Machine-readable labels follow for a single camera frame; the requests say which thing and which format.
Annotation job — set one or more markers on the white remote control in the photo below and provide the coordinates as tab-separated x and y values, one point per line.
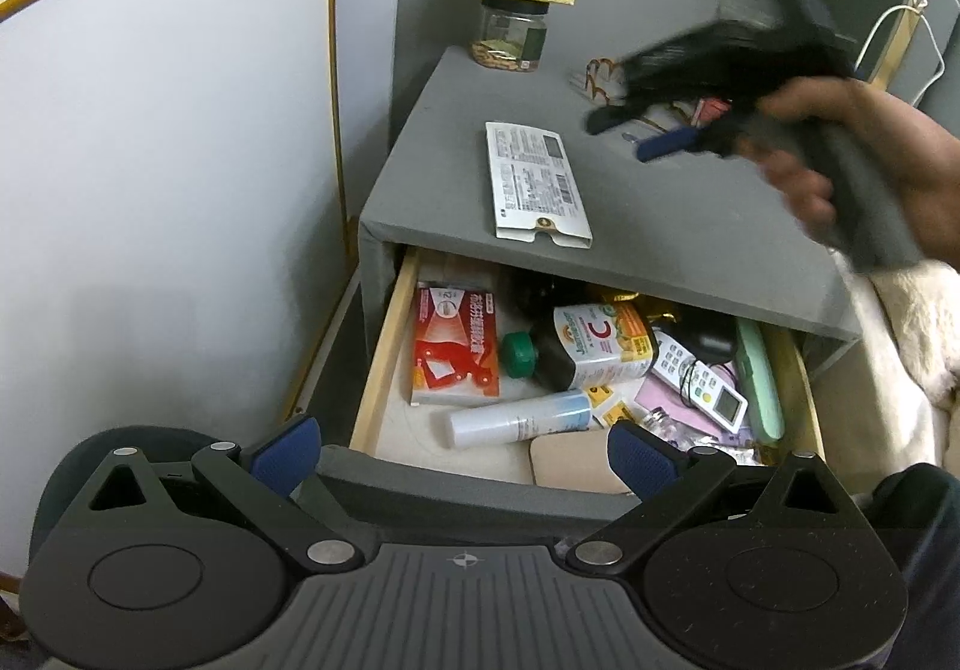
698	385

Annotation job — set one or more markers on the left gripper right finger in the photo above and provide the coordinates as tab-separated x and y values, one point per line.
672	486

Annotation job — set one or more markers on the cream fluffy blanket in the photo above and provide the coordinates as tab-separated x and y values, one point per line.
915	311

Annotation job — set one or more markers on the person's right hand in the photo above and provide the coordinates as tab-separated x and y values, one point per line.
912	156

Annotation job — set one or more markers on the yellow sachet packets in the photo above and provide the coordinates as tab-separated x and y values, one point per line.
607	406

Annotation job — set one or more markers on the red orange medicine box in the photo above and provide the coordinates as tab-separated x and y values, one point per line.
454	359

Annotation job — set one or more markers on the white spray bottle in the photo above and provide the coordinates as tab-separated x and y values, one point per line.
520	421

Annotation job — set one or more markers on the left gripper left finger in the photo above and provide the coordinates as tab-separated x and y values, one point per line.
257	483

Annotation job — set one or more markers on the beige compact case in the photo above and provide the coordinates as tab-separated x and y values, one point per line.
575	461

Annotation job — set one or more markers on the clear candy jar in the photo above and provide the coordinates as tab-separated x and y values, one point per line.
673	432

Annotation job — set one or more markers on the mint green case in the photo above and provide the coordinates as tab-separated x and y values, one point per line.
757	384

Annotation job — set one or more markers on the dark vitamin bottle green cap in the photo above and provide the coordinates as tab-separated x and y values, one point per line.
582	346

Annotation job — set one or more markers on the glass jar black lid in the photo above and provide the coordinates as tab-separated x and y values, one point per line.
511	35

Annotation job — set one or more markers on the pink paper packet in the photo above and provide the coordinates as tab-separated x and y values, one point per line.
655	394

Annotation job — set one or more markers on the white flat medicine box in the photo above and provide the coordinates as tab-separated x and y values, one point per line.
533	187

